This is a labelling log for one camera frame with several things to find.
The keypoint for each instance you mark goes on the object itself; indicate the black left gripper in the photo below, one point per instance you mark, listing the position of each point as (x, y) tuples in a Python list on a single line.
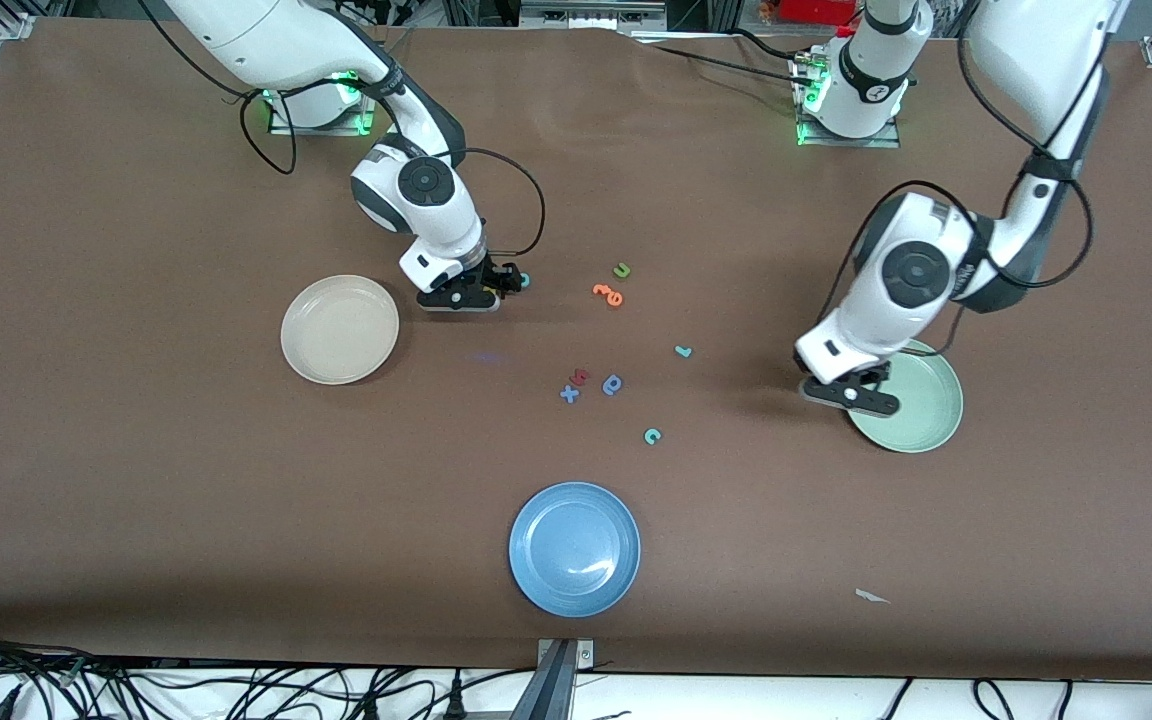
[(877, 375)]

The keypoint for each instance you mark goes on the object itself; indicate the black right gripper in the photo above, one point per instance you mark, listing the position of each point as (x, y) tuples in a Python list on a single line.
[(492, 273)]

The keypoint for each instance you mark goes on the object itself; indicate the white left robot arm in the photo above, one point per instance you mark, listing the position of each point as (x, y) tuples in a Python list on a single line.
[(916, 272)]

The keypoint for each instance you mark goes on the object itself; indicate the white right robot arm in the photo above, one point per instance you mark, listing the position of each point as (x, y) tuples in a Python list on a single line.
[(416, 185)]

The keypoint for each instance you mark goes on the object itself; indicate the green round plate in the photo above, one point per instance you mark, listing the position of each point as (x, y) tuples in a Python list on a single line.
[(926, 400)]

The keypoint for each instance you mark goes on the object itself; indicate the beige round plate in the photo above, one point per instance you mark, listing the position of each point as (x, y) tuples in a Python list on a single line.
[(339, 330)]

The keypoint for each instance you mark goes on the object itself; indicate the white paper scrap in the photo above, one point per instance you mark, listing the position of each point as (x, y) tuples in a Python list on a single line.
[(871, 597)]

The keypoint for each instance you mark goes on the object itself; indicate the blue round plate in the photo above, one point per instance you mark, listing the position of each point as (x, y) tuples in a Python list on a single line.
[(574, 549)]

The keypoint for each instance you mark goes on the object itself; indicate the black equipment box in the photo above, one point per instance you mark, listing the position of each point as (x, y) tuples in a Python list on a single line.
[(586, 12)]

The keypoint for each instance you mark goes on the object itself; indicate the red box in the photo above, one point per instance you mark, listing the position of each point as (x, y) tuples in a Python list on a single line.
[(816, 10)]

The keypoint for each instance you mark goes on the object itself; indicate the grey metal table bracket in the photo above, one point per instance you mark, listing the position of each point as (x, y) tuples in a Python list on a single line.
[(564, 655)]

